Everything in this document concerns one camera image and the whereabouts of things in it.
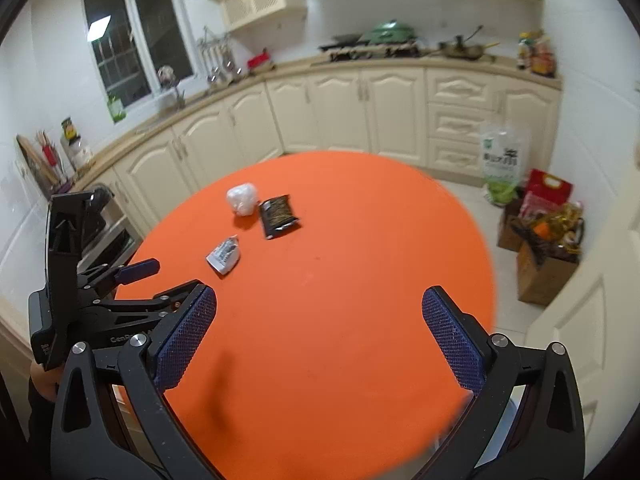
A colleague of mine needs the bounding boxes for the white and grey wrapper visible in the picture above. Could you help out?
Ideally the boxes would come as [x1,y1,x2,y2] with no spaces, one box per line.
[205,236,242,277]

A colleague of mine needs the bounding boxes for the cream lower kitchen cabinets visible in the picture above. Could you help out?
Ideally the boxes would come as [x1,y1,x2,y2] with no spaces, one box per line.
[75,57,563,241]

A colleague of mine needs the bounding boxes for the black rice cooker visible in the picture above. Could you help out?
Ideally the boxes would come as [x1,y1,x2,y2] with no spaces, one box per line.
[90,185,117,212]

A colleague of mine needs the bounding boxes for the red kitchen utensil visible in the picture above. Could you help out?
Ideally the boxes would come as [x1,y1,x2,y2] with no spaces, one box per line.
[35,130,62,172]

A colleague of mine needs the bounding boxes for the green pot lid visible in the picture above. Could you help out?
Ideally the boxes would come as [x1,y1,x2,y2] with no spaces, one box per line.
[360,20,418,46]

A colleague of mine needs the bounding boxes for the metal rack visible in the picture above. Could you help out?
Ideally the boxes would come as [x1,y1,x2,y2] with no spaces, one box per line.
[77,210,142,273]

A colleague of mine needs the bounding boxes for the small brown cardboard box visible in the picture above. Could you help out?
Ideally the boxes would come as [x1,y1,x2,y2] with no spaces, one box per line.
[497,200,527,252]

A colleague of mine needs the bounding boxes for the kitchen window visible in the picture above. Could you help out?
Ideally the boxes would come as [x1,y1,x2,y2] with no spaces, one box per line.
[80,0,197,111]

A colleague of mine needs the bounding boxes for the metal wok with handle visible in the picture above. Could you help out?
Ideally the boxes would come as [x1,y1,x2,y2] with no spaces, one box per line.
[437,25,501,61]

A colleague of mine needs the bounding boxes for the glass jar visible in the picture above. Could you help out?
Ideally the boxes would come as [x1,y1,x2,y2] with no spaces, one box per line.
[60,117,94,169]

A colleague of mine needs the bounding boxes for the black snack packet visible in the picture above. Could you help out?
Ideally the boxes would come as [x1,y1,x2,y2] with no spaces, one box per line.
[259,195,302,241]

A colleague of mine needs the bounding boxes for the wooden cutting board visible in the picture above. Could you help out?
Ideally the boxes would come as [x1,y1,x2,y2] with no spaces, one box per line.
[16,134,62,192]

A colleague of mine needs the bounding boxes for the white panel door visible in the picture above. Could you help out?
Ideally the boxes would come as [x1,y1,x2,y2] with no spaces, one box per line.
[522,150,640,461]

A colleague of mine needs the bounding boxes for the gas stove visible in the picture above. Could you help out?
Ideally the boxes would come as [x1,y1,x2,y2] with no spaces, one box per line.
[320,42,426,62]

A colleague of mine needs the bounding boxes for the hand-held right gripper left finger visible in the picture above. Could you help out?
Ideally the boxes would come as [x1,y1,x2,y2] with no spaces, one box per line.
[50,282,226,480]

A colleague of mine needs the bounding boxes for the white plastic ball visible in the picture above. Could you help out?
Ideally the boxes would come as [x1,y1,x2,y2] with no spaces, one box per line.
[226,183,259,217]

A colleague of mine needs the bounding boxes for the red pot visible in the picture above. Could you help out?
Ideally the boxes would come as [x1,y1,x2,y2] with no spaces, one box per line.
[246,49,277,72]

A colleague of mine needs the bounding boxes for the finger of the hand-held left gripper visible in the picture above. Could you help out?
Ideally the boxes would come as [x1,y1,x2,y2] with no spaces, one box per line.
[75,258,162,302]
[92,281,203,329]

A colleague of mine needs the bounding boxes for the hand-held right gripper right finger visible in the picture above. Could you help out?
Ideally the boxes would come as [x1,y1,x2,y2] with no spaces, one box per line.
[415,285,586,480]

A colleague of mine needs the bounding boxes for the clear rice sack green print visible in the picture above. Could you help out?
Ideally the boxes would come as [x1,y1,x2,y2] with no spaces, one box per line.
[480,127,531,206]

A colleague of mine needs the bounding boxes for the red gift box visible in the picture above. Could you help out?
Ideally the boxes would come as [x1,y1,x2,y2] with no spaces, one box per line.
[520,169,574,218]

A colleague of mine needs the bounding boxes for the hanging utensil rack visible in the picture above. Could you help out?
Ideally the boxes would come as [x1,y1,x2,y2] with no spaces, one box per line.
[197,27,239,86]

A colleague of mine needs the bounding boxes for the cluster of condiment bottles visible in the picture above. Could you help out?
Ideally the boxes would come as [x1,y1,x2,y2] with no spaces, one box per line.
[516,30,557,79]

